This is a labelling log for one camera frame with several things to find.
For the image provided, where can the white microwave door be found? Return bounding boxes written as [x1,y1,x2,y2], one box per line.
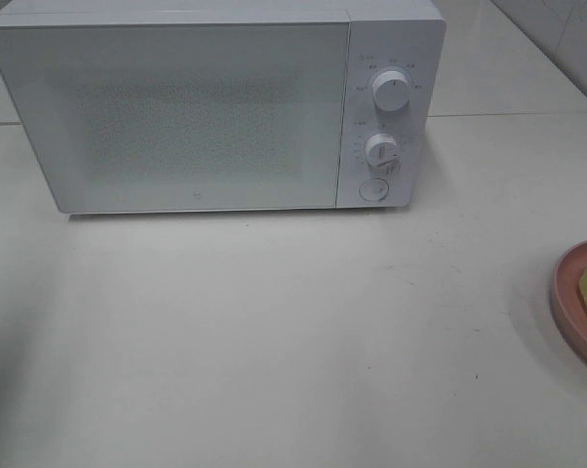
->
[0,23,349,214]

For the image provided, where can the white microwave oven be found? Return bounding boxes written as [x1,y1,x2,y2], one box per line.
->
[0,1,446,210]

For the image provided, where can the white adjacent table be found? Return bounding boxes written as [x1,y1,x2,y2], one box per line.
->
[430,0,587,118]

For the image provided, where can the round white door button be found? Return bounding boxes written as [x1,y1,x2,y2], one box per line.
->
[359,178,389,202]

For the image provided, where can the pink round plate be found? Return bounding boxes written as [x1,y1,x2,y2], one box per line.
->
[550,241,587,364]

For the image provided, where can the white microwave knob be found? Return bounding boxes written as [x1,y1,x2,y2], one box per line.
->
[372,69,411,112]
[364,134,399,172]

